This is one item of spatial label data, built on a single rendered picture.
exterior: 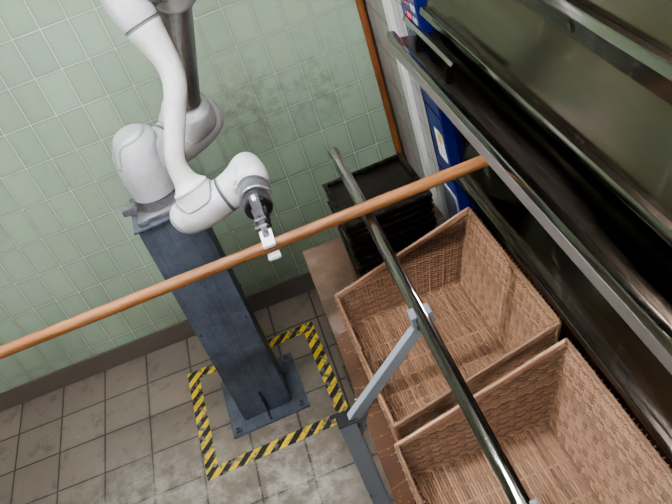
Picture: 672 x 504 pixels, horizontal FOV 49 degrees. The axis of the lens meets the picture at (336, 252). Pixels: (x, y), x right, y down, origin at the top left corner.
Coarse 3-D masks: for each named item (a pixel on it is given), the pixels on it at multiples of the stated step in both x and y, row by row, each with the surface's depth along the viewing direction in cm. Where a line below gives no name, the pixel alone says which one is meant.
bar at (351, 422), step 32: (352, 192) 186; (384, 256) 165; (416, 320) 148; (448, 352) 139; (384, 384) 157; (448, 384) 134; (352, 416) 160; (480, 416) 126; (352, 448) 165; (512, 480) 115
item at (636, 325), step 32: (480, 96) 158; (512, 128) 146; (544, 160) 135; (576, 160) 134; (576, 192) 126; (608, 192) 125; (544, 224) 122; (576, 224) 119; (608, 224) 118; (640, 224) 117; (576, 256) 113; (608, 256) 111; (640, 256) 111; (608, 288) 106; (640, 288) 105
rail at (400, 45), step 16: (400, 48) 179; (416, 64) 170; (432, 80) 162; (448, 96) 155; (464, 112) 148; (480, 128) 143; (496, 144) 137; (512, 160) 132; (512, 176) 130; (528, 176) 127; (528, 192) 125; (544, 192) 123; (544, 208) 121; (560, 208) 119; (560, 224) 116; (576, 240) 112; (592, 256) 109; (608, 272) 105; (624, 288) 102; (640, 304) 99; (640, 320) 99; (656, 320) 97; (656, 336) 96
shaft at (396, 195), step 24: (456, 168) 176; (480, 168) 177; (408, 192) 175; (336, 216) 175; (360, 216) 176; (288, 240) 175; (216, 264) 174; (168, 288) 174; (96, 312) 173; (24, 336) 174; (48, 336) 173
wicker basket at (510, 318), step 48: (432, 240) 224; (480, 240) 216; (384, 288) 230; (432, 288) 235; (480, 288) 222; (528, 288) 190; (384, 336) 227; (480, 336) 217; (528, 336) 196; (432, 384) 208; (480, 384) 183
